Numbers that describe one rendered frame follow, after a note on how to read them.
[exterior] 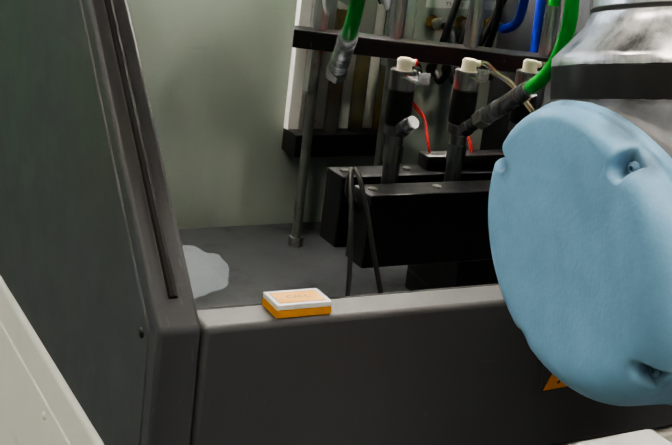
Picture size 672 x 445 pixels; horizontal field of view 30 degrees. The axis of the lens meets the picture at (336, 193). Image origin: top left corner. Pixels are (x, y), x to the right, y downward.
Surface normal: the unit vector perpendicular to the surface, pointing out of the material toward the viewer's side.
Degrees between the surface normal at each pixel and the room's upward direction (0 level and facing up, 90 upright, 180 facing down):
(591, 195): 97
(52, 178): 90
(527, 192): 97
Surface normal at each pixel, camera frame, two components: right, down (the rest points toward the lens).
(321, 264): 0.11, -0.95
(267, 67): 0.45, 0.32
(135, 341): -0.88, 0.04
